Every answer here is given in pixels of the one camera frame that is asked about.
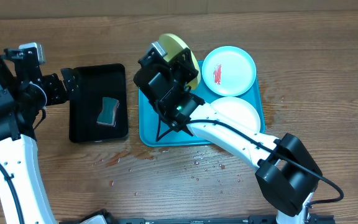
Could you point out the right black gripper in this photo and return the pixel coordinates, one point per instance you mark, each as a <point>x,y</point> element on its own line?
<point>183,68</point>

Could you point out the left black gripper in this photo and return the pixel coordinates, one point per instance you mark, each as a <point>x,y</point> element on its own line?
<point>53,86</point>

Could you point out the yellow-green rimmed plate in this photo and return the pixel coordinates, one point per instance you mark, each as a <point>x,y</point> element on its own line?
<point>173,45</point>

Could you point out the green and brown sponge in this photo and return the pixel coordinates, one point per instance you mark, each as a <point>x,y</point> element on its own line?
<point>107,116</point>

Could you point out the white plate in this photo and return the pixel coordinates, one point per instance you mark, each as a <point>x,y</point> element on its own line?
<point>238,110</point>

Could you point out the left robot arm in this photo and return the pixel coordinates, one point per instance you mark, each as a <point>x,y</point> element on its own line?
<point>24,94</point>

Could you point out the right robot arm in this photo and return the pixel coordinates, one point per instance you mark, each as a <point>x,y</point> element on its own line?
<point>285,171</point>

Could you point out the black plastic tray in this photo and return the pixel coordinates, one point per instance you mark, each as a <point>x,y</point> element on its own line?
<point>94,83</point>

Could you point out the teal plastic serving tray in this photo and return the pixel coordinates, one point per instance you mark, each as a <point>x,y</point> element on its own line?
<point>148,122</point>

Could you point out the light blue rimmed plate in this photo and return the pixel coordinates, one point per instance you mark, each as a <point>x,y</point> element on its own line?
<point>228,71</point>

